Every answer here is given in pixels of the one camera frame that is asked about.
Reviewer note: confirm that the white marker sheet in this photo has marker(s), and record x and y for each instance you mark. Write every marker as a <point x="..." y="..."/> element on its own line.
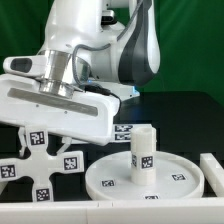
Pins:
<point x="121" y="133"/>

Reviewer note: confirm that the white U-shaped obstacle fence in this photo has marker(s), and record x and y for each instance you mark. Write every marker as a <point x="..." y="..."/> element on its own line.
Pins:
<point x="206" y="210"/>

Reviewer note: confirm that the white round table top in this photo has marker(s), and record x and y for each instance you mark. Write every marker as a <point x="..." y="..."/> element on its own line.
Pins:
<point x="109" y="178"/>

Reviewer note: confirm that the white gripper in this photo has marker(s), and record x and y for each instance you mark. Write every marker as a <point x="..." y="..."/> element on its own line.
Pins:
<point x="86" y="116"/>

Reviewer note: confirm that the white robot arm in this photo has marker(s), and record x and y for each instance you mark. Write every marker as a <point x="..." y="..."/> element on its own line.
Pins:
<point x="87" y="43"/>

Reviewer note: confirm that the white cross-shaped table base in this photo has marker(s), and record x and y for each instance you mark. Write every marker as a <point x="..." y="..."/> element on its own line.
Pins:
<point x="39" y="165"/>

